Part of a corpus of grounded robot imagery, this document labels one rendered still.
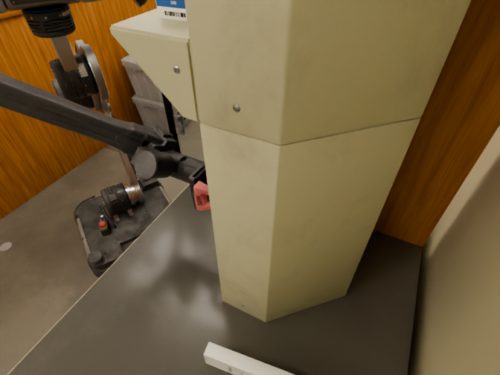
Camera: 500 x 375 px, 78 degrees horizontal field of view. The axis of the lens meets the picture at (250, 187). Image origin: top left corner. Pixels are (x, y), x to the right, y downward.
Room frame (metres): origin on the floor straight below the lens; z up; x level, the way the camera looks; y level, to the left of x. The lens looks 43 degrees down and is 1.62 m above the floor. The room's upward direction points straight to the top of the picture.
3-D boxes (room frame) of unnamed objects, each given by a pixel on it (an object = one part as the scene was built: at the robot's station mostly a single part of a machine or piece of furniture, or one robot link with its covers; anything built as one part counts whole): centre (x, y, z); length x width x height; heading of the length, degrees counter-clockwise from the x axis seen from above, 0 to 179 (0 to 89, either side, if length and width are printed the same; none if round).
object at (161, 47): (0.51, 0.04, 1.46); 0.32 x 0.12 x 0.10; 153
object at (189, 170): (0.52, 0.12, 1.17); 0.10 x 0.07 x 0.07; 151
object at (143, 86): (2.72, 0.74, 0.49); 0.60 x 0.42 x 0.33; 153
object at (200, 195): (0.46, 0.07, 1.18); 0.09 x 0.07 x 0.07; 61
